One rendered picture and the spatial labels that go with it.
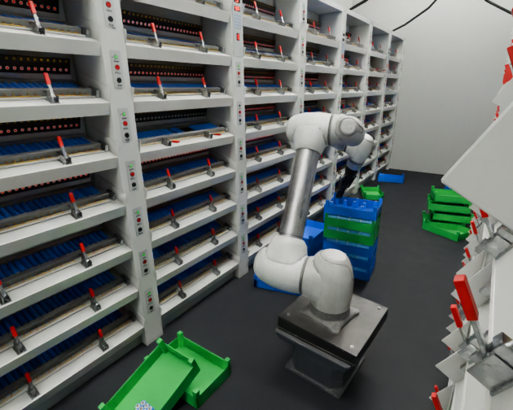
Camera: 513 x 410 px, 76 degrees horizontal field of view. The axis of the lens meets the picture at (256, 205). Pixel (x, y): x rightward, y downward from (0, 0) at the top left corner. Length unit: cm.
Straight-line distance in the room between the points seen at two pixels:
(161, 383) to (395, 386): 91
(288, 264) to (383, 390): 62
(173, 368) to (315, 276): 67
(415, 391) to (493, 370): 126
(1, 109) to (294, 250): 104
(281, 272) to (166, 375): 60
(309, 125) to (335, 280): 63
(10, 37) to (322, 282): 122
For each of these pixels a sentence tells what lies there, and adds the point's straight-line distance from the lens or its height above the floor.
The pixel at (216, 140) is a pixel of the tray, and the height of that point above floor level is 88.
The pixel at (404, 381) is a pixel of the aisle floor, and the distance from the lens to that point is 162.
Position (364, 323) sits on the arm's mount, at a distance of 142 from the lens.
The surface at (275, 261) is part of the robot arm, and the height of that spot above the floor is 48.
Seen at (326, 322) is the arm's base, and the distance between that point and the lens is 136.
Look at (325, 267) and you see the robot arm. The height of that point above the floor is 51.
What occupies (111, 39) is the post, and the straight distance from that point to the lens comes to 137.
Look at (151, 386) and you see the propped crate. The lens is 149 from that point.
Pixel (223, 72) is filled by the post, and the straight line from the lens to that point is 185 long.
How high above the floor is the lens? 112
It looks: 19 degrees down
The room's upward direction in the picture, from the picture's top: 1 degrees counter-clockwise
